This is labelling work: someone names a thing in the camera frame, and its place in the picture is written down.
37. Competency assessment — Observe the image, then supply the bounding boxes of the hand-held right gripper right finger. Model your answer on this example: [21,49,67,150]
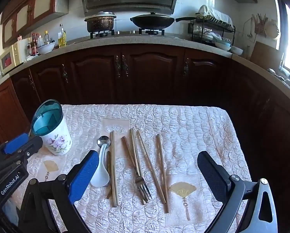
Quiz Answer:
[197,150,279,233]

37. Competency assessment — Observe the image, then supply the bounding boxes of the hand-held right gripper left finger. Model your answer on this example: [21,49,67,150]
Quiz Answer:
[18,150,100,233]

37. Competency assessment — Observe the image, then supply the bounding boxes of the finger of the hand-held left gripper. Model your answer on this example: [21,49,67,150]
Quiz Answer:
[0,133,30,160]
[0,136,43,173]

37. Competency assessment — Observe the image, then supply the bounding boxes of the white ceramic spoon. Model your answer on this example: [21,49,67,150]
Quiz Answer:
[90,144,110,187]

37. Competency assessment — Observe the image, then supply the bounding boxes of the floral cup with teal lid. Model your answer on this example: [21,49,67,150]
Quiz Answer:
[31,99,72,156]

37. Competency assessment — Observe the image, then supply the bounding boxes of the light wooden chopstick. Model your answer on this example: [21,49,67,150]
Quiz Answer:
[156,134,169,213]
[110,130,118,208]
[137,130,166,204]

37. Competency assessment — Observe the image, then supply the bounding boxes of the metal spoon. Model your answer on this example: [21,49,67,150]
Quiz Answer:
[97,135,111,151]

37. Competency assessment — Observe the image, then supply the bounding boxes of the metal fork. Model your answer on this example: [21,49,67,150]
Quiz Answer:
[130,129,152,202]

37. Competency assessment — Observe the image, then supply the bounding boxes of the white quilted tablecloth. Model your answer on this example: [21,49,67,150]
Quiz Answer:
[11,104,254,233]

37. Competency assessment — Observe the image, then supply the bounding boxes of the cream microwave oven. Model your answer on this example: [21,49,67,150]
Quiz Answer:
[0,44,23,73]

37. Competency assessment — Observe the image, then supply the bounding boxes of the dark sauce bottle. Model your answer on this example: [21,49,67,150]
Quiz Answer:
[28,32,38,55]

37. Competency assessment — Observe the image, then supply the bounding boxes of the large white bowl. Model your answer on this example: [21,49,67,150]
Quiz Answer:
[37,41,56,55]

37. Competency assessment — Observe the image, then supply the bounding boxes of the yellow cooking oil bottle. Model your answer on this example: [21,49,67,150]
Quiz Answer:
[58,24,67,48]

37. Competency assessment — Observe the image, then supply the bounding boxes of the dark wooden lower cabinets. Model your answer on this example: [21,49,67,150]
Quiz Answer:
[0,44,290,156]

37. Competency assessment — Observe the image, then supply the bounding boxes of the stack of white bowls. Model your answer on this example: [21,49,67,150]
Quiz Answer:
[214,39,232,51]

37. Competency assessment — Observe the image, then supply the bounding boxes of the wooden cutting board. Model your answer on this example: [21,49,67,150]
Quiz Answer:
[249,41,285,71]

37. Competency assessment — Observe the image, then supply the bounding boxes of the metal cooking pot with lid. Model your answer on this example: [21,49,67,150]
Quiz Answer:
[84,11,117,33]

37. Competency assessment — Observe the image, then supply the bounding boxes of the grey stone countertop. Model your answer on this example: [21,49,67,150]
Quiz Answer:
[0,34,290,113]

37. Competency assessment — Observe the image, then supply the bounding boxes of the hanging metal ladle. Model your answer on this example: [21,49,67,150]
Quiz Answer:
[247,17,254,38]

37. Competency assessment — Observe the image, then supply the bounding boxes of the gas stove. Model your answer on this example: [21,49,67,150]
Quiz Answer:
[89,29,166,39]

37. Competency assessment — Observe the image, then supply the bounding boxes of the round pale gourd ladle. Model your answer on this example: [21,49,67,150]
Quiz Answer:
[265,19,280,39]

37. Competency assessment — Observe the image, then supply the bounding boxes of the white cloth on dish rack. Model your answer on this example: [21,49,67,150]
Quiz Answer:
[198,4,233,29]

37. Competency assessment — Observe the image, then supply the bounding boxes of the black wok with lid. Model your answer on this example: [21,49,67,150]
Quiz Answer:
[130,12,199,30]

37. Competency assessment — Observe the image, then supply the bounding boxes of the wooden wall cabinet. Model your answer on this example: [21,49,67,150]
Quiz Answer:
[0,0,70,49]

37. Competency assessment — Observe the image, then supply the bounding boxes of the black wire dish rack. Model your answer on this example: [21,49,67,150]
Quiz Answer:
[188,17,236,45]

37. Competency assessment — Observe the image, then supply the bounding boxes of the wall chopstick holder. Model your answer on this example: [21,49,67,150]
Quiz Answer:
[252,13,268,35]

